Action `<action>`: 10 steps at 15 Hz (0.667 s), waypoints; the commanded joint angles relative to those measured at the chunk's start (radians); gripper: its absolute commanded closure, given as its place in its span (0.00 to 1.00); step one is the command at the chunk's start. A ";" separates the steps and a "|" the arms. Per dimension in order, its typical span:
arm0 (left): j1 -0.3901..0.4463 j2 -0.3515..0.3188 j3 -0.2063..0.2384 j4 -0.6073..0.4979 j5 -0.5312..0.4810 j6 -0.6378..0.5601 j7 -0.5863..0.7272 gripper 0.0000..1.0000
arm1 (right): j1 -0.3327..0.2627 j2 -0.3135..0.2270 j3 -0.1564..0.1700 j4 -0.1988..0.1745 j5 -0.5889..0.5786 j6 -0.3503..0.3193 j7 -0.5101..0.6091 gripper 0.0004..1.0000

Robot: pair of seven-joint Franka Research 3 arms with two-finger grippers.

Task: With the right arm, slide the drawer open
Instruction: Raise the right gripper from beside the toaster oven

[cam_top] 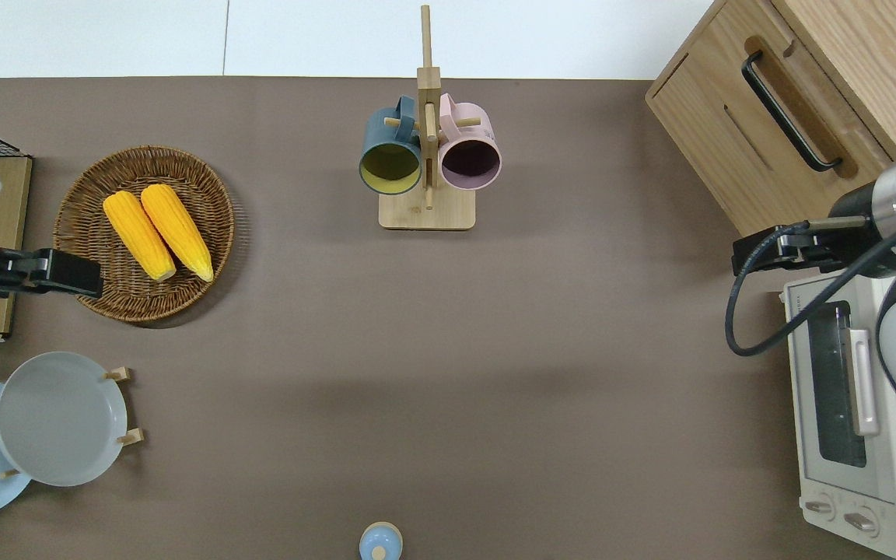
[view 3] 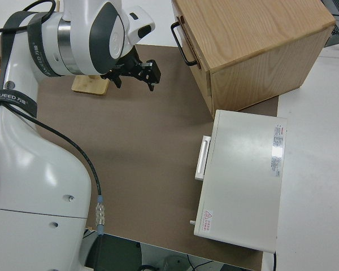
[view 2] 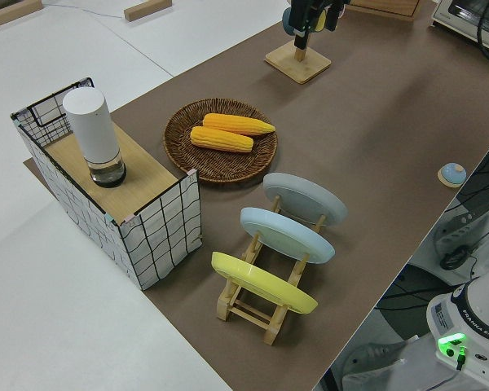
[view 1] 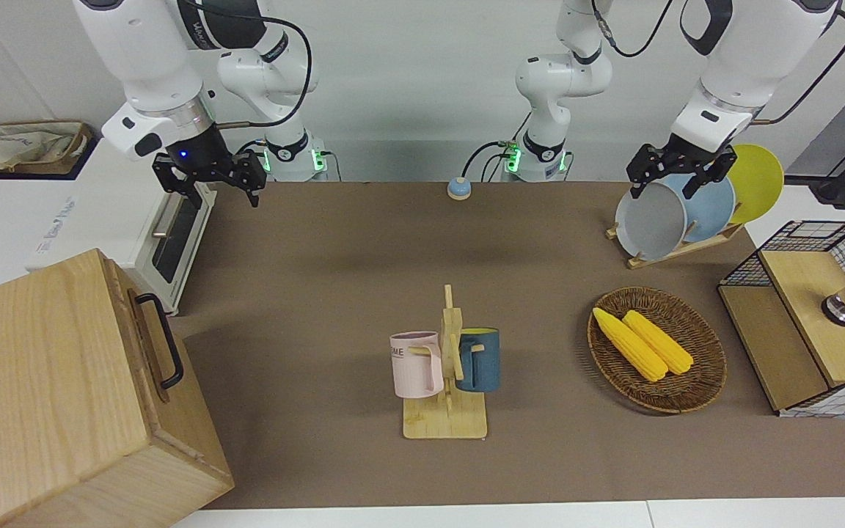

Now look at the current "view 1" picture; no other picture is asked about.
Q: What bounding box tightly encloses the light blue plate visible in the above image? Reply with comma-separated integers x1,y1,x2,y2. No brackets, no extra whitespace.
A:
661,174,736,243

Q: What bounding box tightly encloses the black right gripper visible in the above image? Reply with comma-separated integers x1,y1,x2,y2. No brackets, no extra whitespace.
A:
153,150,268,214

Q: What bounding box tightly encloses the dark blue mug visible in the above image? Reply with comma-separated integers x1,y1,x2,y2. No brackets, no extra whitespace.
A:
456,327,501,393

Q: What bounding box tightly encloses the wooden mug rack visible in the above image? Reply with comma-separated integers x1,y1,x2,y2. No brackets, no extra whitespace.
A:
402,285,489,441

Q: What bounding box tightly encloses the wooden drawer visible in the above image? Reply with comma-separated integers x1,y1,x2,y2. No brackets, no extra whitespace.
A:
98,248,205,448

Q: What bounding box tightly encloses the wooden plate rack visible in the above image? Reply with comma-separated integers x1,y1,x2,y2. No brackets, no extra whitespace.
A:
606,222,746,270

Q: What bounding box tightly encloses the black left shoulder cable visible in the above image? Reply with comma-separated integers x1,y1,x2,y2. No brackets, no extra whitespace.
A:
590,0,678,58

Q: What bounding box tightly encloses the pink mug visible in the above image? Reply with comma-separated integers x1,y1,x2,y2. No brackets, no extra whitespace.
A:
390,331,445,399

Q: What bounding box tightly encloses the brown table mat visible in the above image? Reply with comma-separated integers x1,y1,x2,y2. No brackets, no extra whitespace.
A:
166,181,845,510

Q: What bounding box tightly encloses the beige cloth bag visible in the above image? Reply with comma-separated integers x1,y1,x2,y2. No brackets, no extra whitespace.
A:
0,121,93,175

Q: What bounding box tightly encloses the white toaster oven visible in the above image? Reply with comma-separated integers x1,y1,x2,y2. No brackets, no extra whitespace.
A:
25,137,219,318

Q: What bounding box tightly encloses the light wooden cabinet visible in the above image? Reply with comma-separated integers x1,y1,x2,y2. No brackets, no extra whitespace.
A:
0,248,235,528

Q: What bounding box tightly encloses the black drawer handle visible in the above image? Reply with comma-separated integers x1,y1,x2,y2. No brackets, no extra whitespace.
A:
135,293,186,390

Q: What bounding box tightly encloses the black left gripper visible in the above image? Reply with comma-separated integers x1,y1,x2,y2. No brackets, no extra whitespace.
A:
626,144,736,201

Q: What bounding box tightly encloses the yellow plate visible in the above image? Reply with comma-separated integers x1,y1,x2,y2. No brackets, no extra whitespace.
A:
727,144,785,225

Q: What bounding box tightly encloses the silver oven door handle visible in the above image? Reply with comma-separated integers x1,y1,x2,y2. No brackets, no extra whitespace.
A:
151,189,180,240

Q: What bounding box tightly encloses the brown wicker basket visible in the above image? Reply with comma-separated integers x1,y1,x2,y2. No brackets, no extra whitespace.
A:
587,287,728,415

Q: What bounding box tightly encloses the black left base cable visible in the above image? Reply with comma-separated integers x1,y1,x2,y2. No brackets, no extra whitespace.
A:
461,138,519,183

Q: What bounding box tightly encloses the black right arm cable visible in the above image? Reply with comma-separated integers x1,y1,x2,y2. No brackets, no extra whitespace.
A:
177,0,315,131

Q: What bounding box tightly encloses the wire grid wooden shelf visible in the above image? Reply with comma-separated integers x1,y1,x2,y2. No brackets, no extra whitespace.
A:
717,219,845,419

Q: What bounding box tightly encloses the grey plate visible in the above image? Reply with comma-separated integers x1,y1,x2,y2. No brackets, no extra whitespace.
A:
615,181,689,262

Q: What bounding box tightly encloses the yellow corn cob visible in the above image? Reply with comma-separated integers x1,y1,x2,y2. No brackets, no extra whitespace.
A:
622,310,695,375
592,307,669,383

